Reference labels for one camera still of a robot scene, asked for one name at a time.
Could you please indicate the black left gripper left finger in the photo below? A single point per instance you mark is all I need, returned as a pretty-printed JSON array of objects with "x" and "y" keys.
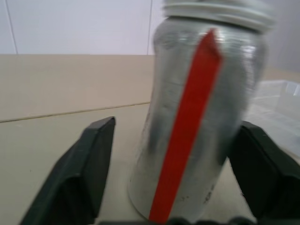
[{"x": 79, "y": 178}]

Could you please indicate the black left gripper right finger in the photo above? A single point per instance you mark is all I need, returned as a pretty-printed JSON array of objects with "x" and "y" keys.
[{"x": 267, "y": 173}]

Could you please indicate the silver can with red stripe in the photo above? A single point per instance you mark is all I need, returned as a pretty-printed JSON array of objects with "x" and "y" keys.
[{"x": 164, "y": 117}]

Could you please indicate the clear plastic bag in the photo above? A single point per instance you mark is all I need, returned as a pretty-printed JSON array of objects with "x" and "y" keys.
[{"x": 276, "y": 107}]

